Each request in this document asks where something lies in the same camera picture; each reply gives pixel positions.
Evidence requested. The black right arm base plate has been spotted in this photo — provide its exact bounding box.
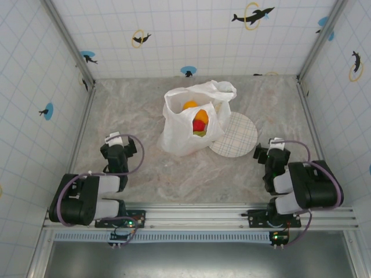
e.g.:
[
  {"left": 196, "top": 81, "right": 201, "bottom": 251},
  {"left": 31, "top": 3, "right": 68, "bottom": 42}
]
[{"left": 248, "top": 208, "right": 302, "bottom": 229}]

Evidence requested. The orange-red fruit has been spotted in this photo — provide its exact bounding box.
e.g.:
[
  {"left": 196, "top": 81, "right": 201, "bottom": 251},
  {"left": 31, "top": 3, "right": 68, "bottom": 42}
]
[{"left": 193, "top": 109, "right": 209, "bottom": 123}]

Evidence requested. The grey metal sheet panel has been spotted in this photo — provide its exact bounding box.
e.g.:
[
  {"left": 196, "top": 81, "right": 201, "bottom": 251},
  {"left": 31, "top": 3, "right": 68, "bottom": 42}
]
[{"left": 43, "top": 242, "right": 357, "bottom": 278}]

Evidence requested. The seal yellow ring sticker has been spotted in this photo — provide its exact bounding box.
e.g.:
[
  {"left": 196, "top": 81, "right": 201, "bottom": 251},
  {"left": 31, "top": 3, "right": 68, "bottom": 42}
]
[{"left": 348, "top": 50, "right": 365, "bottom": 82}]

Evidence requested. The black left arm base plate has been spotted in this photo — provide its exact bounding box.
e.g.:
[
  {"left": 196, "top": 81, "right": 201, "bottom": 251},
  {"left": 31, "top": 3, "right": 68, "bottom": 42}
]
[{"left": 94, "top": 210, "right": 147, "bottom": 229}]

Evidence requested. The aluminium corner post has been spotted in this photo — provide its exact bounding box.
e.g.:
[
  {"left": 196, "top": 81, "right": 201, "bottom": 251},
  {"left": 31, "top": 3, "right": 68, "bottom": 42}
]
[
  {"left": 297, "top": 0, "right": 348, "bottom": 79},
  {"left": 43, "top": 0, "right": 96, "bottom": 87}
]

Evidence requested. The left controller board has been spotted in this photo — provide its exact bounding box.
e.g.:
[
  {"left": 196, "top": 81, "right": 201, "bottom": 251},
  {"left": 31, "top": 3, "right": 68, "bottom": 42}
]
[{"left": 108, "top": 227, "right": 137, "bottom": 247}]

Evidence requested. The fish on blue circle sticker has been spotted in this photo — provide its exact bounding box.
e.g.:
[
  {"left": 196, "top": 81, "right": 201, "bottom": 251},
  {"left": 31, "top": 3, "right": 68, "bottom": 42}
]
[
  {"left": 180, "top": 65, "right": 197, "bottom": 78},
  {"left": 315, "top": 16, "right": 336, "bottom": 41},
  {"left": 39, "top": 103, "right": 54, "bottom": 120},
  {"left": 80, "top": 50, "right": 99, "bottom": 65}
]

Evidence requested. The round plaid paper plate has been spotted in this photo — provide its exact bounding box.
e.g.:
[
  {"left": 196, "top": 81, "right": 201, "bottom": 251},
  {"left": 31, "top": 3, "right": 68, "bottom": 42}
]
[{"left": 208, "top": 112, "right": 258, "bottom": 159}]

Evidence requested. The right controller board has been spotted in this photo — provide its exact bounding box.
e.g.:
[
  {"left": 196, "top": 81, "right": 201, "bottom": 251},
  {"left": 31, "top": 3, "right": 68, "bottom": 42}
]
[{"left": 268, "top": 230, "right": 290, "bottom": 248}]

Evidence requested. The controller board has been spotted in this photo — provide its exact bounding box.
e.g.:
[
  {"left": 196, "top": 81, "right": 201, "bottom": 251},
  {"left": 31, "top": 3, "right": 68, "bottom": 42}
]
[
  {"left": 268, "top": 230, "right": 290, "bottom": 248},
  {"left": 108, "top": 227, "right": 137, "bottom": 247}
]

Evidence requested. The white printed plastic bag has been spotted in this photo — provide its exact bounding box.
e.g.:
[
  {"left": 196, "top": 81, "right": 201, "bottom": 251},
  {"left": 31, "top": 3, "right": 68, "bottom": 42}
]
[{"left": 156, "top": 80, "right": 238, "bottom": 158}]

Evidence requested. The aluminium table side rail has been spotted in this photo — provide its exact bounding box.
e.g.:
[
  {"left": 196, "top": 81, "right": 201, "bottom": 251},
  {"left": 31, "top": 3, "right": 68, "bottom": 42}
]
[
  {"left": 297, "top": 76, "right": 324, "bottom": 157},
  {"left": 68, "top": 85, "right": 96, "bottom": 174}
]

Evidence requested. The large dolphin yellow ring sticker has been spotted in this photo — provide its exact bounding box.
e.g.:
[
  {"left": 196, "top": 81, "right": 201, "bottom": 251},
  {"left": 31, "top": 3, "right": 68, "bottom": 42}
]
[{"left": 231, "top": 2, "right": 275, "bottom": 31}]

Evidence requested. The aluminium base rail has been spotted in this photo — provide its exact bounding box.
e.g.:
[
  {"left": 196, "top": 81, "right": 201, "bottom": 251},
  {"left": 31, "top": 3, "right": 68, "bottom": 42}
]
[{"left": 43, "top": 202, "right": 359, "bottom": 232}]

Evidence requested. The white slotted cable duct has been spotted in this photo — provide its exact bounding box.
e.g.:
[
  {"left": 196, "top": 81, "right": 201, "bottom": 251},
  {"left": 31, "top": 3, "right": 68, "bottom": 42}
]
[{"left": 53, "top": 231, "right": 275, "bottom": 243}]

